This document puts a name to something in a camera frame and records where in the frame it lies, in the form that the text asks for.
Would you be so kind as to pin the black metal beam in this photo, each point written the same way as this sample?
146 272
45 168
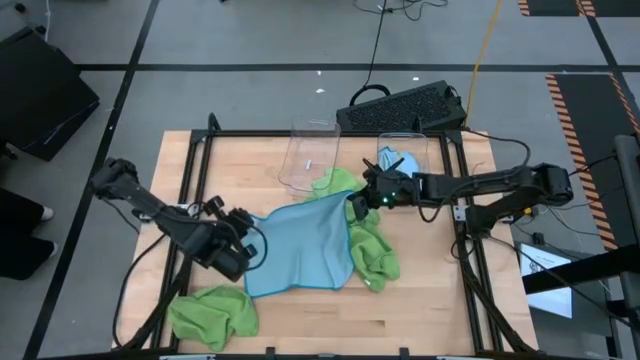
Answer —
575 272

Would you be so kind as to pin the clear plastic bin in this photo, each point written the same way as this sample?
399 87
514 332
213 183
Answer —
417 145
310 150

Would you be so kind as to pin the silver aluminium bracket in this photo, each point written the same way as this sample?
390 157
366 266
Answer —
457 358
187 357

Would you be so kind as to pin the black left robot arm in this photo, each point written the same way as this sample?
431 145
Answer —
150 205

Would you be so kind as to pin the silver metal bracket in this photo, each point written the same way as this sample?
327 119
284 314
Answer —
460 213
183 206

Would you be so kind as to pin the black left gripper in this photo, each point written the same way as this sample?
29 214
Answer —
227 227

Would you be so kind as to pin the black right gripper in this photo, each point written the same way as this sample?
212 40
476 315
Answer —
395 192

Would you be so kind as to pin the black orange-striped floor mat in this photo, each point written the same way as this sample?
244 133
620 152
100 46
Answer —
585 125
555 6

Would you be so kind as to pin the green microfiber towel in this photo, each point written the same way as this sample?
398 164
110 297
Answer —
210 317
375 250
335 182

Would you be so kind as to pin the black frame clamp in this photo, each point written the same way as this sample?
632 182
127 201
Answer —
213 125
405 353
270 353

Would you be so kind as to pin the black aluminium table frame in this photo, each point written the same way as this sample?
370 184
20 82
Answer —
330 133

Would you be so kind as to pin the grey padded post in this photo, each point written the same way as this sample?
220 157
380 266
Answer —
630 225

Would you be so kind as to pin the person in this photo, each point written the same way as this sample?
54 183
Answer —
20 235

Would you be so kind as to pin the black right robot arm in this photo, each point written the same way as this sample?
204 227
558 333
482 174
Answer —
500 187

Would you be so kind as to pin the black floor case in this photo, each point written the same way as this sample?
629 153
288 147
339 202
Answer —
40 95

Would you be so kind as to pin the black computer case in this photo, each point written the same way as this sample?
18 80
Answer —
400 107

